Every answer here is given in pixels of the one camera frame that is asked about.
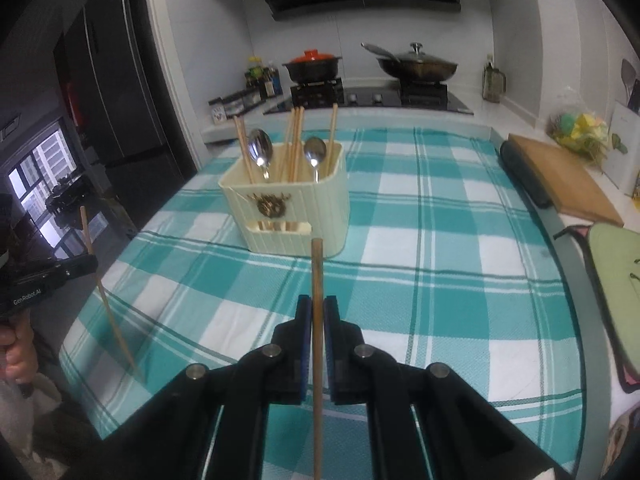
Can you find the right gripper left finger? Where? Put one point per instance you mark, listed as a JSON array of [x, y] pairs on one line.
[[210, 423]]

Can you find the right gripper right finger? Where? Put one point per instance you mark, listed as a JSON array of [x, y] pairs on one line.
[[425, 423]]

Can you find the bamboo chopstick seven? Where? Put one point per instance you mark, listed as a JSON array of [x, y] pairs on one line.
[[317, 349]]

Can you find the bamboo chopstick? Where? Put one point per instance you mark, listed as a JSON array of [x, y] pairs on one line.
[[242, 150]]

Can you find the large silver spoon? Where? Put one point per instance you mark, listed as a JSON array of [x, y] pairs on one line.
[[261, 150]]

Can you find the small silver spoon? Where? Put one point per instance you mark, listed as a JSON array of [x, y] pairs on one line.
[[315, 153]]

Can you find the bamboo chopstick one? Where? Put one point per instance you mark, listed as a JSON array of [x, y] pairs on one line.
[[297, 146]]

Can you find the bamboo chopstick three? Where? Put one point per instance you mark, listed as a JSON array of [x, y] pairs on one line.
[[329, 152]]

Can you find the person left hand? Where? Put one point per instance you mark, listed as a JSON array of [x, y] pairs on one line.
[[20, 356]]

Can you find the black refrigerator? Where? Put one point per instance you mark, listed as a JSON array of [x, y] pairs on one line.
[[122, 106]]

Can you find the cream utensil holder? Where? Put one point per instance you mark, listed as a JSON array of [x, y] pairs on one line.
[[282, 218]]

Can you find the wooden cutting board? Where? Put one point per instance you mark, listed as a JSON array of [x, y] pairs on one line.
[[563, 176]]

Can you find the spice rack with bottles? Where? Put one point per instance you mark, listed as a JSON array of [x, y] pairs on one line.
[[262, 82]]

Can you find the white knife block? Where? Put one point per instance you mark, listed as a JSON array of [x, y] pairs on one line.
[[621, 165]]

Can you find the bag of colourful sponges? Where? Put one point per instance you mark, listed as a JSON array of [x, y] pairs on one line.
[[576, 127]]

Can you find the black gas stove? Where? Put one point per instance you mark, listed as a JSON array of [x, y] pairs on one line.
[[397, 94]]

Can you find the black pot orange lid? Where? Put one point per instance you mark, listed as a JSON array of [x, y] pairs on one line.
[[313, 67]]

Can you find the black frying pan with lid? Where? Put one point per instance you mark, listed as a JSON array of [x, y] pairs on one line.
[[414, 65]]

